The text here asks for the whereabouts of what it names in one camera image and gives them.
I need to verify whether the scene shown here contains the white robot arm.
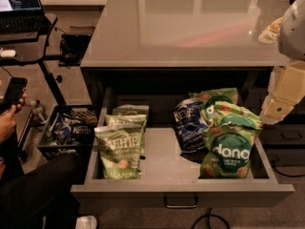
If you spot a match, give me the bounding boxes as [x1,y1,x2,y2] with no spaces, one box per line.
[258,0,305,125]

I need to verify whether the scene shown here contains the rear green Dang chip bag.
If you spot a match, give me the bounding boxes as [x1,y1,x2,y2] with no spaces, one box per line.
[189,87,239,126]

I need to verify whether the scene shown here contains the green dang chip bag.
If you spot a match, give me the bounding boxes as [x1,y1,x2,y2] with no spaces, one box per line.
[189,87,239,126]
[200,101,263,178]

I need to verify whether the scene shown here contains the front green Dang chip bag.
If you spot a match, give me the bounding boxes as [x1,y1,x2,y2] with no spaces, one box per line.
[200,101,263,178]

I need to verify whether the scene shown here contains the blue Kettle chip bag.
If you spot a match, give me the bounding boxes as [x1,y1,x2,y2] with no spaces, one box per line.
[173,98,208,153]

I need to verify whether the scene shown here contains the grey counter cabinet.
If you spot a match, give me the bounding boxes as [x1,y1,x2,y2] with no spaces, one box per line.
[81,0,293,113]

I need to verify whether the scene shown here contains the grey open top drawer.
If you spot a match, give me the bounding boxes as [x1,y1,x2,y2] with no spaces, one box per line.
[71,88,295,207]

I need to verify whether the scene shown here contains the rear green jalapeno chip bag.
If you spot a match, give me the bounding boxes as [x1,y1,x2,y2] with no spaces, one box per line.
[112,104,149,115]

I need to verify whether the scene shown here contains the green jalapeno chip bag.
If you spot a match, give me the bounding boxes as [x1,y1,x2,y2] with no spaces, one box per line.
[112,104,149,115]
[105,114,147,156]
[94,124,143,180]

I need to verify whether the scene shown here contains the front green jalapeno chip bag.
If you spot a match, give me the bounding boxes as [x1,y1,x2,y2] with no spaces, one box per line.
[94,124,143,180]

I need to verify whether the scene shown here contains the middle green jalapeno chip bag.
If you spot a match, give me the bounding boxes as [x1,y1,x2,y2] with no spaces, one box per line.
[105,114,147,156]

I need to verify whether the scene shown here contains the person's hand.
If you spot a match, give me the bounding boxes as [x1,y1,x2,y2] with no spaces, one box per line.
[0,89,27,144]

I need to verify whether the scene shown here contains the black box on floor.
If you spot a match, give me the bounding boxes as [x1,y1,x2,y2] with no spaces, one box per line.
[59,26,95,66]

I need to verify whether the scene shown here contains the dark bin of snacks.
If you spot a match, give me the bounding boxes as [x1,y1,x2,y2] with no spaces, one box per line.
[37,105,97,160]

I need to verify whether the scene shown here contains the white shoe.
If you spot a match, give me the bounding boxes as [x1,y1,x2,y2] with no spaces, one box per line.
[75,215,97,229]

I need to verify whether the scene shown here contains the black standing desk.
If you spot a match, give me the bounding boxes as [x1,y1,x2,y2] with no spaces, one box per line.
[0,13,66,105]

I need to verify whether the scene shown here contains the black smartphone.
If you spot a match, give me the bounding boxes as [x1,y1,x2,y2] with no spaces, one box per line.
[4,77,28,105]

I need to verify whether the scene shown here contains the open laptop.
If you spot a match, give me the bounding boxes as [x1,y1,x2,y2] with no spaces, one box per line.
[0,0,44,33]

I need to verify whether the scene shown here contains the person's legs in black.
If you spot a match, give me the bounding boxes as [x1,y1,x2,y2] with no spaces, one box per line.
[0,154,85,229]

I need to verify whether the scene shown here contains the white small device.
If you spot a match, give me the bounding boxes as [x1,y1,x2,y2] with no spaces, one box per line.
[0,50,16,58]

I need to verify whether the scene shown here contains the metal drawer handle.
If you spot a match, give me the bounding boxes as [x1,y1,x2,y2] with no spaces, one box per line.
[163,196,198,209]

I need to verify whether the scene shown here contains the black floor cable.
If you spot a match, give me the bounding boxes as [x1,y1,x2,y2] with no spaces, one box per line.
[190,207,231,229]

